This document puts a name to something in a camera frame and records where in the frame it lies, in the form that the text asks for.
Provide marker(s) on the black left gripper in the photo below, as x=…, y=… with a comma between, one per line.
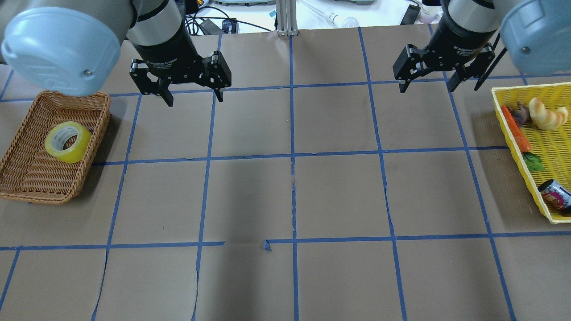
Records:
x=168, y=54

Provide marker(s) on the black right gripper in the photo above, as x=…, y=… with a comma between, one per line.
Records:
x=461, y=41

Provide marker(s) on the yellow tape roll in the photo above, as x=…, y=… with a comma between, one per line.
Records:
x=68, y=142

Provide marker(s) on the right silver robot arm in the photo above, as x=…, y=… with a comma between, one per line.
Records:
x=536, y=34

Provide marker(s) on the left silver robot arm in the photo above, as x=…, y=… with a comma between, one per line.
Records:
x=71, y=46

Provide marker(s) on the lavender white jar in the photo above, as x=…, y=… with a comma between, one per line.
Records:
x=428, y=12

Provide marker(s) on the brown toy mushroom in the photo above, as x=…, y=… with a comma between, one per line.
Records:
x=521, y=114

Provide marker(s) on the white light bulb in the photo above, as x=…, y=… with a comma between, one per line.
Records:
x=340, y=20

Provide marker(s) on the yellow toy banana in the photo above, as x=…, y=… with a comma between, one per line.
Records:
x=547, y=119

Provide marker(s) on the orange toy carrot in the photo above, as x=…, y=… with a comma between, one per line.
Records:
x=532, y=161

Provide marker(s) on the yellow woven basket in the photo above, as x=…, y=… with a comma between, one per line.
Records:
x=553, y=147

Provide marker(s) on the brown wicker basket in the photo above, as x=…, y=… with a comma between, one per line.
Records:
x=28, y=172

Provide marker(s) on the aluminium frame post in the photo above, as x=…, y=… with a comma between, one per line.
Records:
x=286, y=18

